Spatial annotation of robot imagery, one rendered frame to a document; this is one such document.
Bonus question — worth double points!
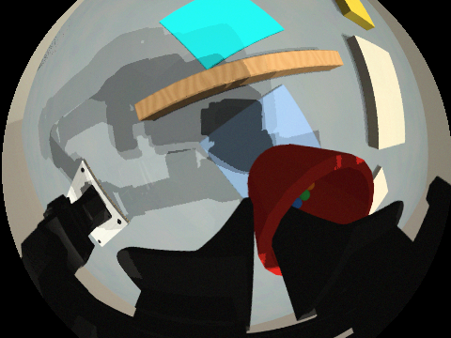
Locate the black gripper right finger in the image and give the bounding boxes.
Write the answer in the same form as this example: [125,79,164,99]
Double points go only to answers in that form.
[272,200,405,320]

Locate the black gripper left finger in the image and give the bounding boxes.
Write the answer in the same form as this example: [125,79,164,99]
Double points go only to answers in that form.
[117,198,255,330]

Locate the orange wooden plank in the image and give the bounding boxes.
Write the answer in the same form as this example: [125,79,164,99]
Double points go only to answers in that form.
[134,50,343,121]

